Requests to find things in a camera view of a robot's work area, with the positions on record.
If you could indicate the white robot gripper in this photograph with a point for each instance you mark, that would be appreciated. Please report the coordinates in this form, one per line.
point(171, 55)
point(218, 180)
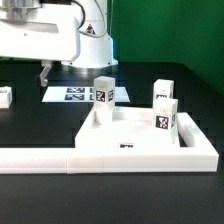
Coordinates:
point(45, 35)

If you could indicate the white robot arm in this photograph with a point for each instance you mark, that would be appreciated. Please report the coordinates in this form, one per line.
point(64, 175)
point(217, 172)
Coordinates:
point(96, 45)

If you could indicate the white marker sheet with tags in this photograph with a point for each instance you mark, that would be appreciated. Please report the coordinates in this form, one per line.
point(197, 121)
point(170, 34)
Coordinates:
point(79, 94)

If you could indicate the white L-shaped obstacle fence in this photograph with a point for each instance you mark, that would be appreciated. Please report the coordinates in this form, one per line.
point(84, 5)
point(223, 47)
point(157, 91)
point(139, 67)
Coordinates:
point(198, 155)

